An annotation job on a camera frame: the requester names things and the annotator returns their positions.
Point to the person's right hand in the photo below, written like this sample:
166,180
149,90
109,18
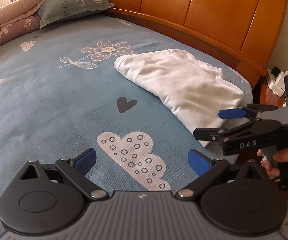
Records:
283,158

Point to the bed with blue floral sheet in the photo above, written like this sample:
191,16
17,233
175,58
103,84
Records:
59,92

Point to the grey-green pillow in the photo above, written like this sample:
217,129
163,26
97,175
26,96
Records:
69,5

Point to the white long-sleeve printed shirt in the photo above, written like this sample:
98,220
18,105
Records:
178,85

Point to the wooden headboard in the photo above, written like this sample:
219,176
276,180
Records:
196,17

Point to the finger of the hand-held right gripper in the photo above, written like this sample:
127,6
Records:
231,114
208,133

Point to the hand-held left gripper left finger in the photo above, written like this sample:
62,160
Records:
84,161

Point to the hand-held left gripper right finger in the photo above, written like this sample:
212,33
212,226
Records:
198,161

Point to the folded pink floral quilt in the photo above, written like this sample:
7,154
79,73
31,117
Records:
16,10

